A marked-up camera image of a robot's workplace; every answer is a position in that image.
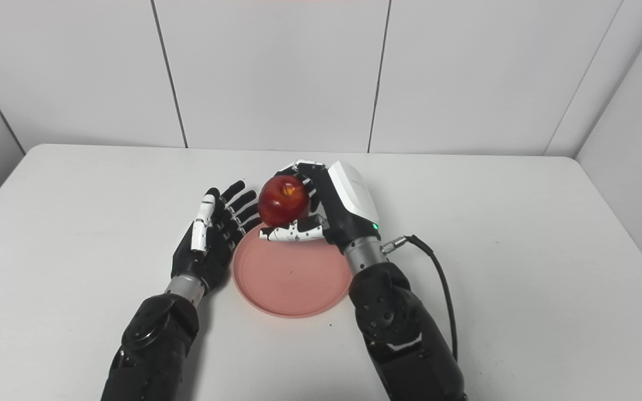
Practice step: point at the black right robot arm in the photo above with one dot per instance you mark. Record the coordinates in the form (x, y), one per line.
(404, 328)

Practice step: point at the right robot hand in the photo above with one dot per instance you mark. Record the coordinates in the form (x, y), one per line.
(343, 209)

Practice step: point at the pink plate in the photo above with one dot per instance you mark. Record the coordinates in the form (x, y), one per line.
(293, 278)

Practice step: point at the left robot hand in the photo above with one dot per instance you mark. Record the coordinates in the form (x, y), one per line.
(209, 245)

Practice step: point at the red apple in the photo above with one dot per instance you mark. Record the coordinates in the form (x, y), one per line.
(283, 200)

